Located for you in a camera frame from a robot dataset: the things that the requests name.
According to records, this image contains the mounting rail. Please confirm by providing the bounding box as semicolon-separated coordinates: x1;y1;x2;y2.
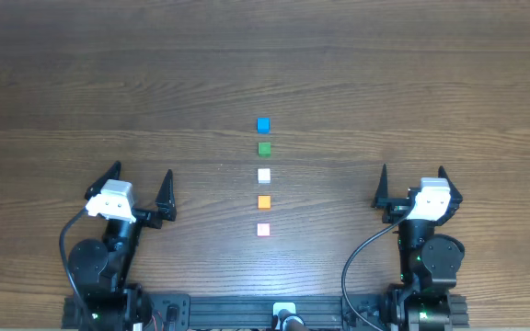
62;292;471;331

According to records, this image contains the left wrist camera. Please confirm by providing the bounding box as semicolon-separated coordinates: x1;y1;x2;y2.
85;179;137;224

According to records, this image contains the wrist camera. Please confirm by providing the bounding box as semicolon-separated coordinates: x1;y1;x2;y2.
406;177;453;221
85;179;137;224

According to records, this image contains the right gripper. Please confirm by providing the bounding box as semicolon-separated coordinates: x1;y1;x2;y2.
370;164;464;225

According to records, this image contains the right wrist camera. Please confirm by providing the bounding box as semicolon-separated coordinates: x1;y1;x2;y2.
406;177;453;221

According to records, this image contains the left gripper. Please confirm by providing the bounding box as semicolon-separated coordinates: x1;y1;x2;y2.
84;160;179;230

